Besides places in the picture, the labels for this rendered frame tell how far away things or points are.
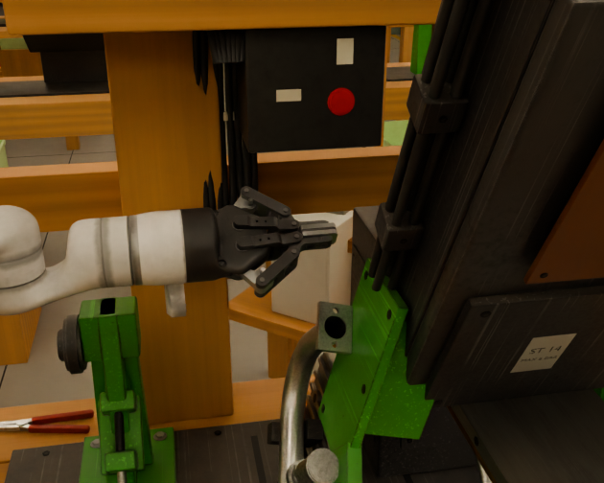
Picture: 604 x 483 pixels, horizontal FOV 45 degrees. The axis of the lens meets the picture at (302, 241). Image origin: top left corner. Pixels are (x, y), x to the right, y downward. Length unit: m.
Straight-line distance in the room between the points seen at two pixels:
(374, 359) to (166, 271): 0.23
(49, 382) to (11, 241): 2.27
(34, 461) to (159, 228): 0.54
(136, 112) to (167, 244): 0.32
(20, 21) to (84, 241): 0.26
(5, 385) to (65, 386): 0.23
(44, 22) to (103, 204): 0.36
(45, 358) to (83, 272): 2.40
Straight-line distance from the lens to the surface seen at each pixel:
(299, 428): 0.91
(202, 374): 1.16
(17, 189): 1.13
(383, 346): 0.73
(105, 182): 1.11
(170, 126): 0.99
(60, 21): 0.85
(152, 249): 0.71
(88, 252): 0.72
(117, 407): 0.98
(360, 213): 1.02
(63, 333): 0.95
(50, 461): 1.15
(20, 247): 0.72
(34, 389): 2.95
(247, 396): 1.25
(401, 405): 0.79
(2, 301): 0.74
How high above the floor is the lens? 1.62
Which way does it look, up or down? 24 degrees down
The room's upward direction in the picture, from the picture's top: straight up
